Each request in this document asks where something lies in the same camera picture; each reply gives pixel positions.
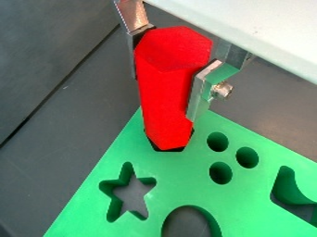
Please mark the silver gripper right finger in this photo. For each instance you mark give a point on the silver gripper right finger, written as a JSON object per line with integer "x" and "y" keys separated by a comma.
{"x": 209, "y": 85}

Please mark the red hexagon prism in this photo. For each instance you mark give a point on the red hexagon prism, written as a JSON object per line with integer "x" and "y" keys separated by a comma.
{"x": 169, "y": 55}

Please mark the green shape sorter block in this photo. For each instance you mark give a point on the green shape sorter block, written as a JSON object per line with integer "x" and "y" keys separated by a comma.
{"x": 253, "y": 187}

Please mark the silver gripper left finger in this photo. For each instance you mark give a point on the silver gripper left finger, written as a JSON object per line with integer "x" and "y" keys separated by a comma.
{"x": 136, "y": 24}

